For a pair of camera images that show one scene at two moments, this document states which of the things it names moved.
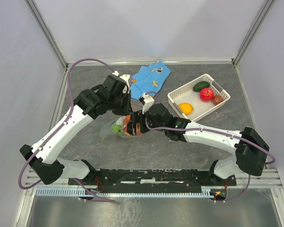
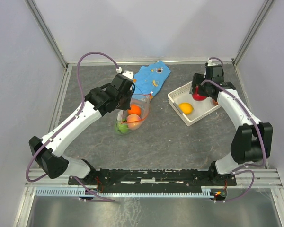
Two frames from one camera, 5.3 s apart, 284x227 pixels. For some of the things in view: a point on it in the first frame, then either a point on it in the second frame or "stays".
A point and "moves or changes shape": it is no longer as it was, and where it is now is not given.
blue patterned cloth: x=148 y=79 stays
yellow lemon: x=186 y=108 stays
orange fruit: x=138 y=133 moves or changes shape
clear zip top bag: x=118 y=127 moves or changes shape
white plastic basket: x=185 y=94 stays
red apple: x=206 y=94 moves or changes shape
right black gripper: x=136 y=117 -> x=197 y=79
